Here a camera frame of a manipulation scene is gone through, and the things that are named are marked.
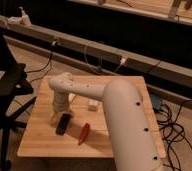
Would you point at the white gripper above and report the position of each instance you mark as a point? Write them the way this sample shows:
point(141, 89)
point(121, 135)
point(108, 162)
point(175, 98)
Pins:
point(60, 107)

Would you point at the black eraser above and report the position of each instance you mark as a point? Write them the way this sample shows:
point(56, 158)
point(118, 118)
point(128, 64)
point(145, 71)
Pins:
point(63, 123)

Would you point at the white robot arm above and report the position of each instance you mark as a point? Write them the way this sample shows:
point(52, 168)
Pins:
point(133, 145)

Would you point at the white sponge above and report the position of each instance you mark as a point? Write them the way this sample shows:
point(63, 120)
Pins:
point(72, 98)

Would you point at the small clear bottle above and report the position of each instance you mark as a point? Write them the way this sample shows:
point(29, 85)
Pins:
point(93, 105)

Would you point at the red chili pepper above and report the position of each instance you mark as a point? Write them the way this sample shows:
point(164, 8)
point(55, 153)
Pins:
point(84, 133)

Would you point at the wooden table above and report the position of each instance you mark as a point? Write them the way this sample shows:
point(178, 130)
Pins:
point(40, 140)

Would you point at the black office chair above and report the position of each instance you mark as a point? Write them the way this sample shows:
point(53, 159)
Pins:
point(13, 82)

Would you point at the white spray bottle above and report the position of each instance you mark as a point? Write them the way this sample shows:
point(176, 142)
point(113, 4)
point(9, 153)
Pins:
point(23, 19)

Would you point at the blue power box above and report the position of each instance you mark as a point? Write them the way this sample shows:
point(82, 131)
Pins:
point(156, 102)

